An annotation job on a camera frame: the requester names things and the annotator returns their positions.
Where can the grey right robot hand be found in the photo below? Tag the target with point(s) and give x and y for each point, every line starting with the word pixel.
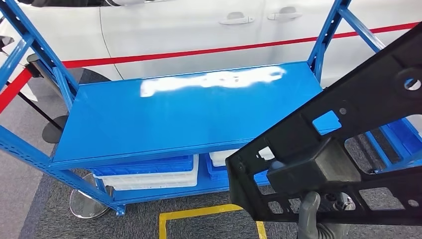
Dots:
pixel 309 211

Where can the black plastic plate part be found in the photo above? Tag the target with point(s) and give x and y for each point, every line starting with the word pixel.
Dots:
pixel 362 99

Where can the blue metal shelf rack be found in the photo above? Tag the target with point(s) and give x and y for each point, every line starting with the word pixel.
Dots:
pixel 405 138
pixel 165 115

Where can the blue plastic crate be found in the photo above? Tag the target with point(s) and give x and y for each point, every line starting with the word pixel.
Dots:
pixel 145 165
pixel 216 173

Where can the red barrier belt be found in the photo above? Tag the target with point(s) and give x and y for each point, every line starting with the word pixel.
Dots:
pixel 197 52
pixel 14 89

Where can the chrome stanchion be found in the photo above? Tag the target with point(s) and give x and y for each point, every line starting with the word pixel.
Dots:
pixel 87 201

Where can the white car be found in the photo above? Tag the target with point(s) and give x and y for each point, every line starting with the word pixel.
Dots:
pixel 181 26

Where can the black stanchion with dark base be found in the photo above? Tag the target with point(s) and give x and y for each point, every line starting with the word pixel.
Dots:
pixel 55 130

